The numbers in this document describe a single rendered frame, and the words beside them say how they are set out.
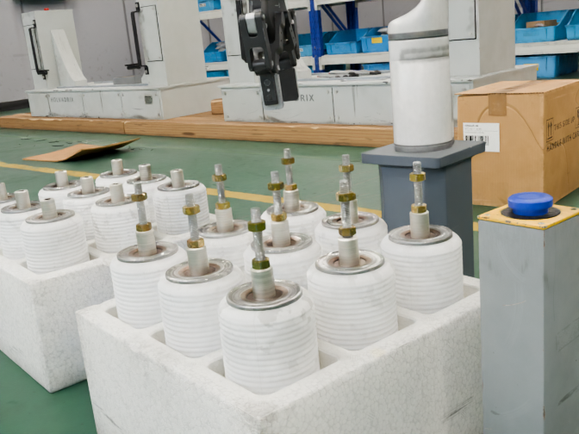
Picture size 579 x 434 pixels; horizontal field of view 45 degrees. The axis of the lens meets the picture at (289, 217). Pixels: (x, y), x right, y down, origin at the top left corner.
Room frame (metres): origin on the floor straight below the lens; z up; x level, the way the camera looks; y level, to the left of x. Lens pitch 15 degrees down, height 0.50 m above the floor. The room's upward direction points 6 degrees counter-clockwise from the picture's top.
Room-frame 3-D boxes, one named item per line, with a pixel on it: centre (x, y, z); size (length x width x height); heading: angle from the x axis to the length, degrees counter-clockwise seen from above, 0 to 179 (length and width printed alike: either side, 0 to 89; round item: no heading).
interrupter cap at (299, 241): (0.81, 0.01, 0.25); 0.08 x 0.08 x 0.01
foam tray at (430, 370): (0.81, 0.01, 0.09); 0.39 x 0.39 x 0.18; 39
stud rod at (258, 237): (0.65, 0.03, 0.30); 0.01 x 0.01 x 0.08
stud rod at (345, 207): (0.72, -0.06, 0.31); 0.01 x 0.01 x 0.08
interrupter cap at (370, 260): (0.72, -0.06, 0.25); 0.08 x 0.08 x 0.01
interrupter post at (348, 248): (0.72, -0.06, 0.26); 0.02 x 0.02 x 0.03
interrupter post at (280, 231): (0.81, 0.01, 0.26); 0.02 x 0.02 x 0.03
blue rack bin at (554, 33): (5.42, -2.06, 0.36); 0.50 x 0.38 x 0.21; 135
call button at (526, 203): (0.63, -0.23, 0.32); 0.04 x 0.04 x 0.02
